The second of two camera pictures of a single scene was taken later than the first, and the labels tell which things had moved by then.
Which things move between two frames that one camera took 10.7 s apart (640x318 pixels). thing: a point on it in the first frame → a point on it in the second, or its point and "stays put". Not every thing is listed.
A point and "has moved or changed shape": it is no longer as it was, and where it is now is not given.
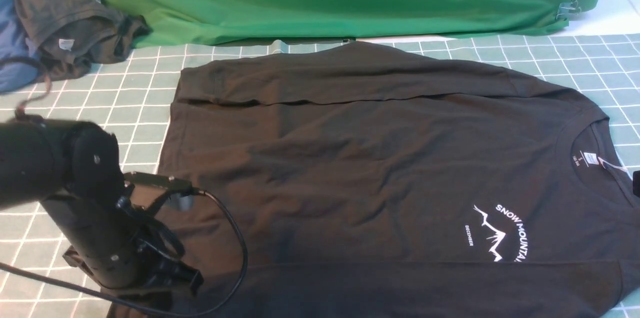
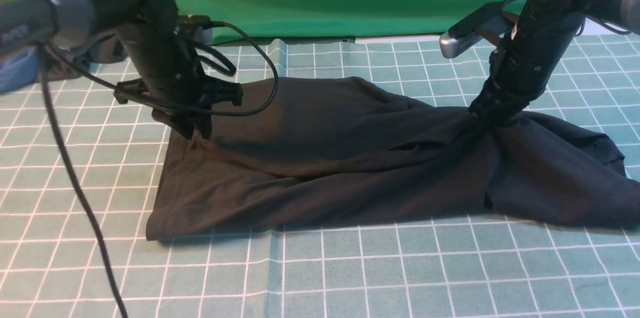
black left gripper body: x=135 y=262 → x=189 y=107
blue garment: x=17 y=75 stays put
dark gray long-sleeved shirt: x=392 y=180 has moved or changed shape
